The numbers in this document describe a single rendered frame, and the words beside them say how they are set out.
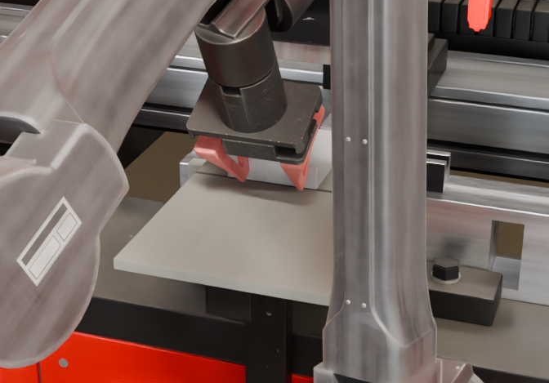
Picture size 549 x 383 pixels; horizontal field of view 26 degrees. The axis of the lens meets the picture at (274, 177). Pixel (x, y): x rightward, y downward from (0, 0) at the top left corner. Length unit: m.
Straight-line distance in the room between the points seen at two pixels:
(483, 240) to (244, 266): 0.28
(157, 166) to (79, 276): 3.06
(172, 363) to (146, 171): 2.37
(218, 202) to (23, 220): 0.60
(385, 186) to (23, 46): 0.29
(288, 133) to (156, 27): 0.45
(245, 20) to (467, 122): 0.51
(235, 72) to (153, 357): 0.35
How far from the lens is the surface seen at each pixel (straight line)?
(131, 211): 1.31
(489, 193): 1.15
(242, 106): 0.95
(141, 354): 1.17
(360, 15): 0.72
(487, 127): 1.36
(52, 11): 0.52
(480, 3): 1.00
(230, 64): 0.91
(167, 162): 3.56
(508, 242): 3.15
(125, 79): 0.52
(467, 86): 1.37
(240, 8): 0.92
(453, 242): 1.14
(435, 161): 1.13
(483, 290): 1.11
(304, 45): 1.13
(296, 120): 0.97
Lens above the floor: 1.46
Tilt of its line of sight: 25 degrees down
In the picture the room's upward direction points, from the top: straight up
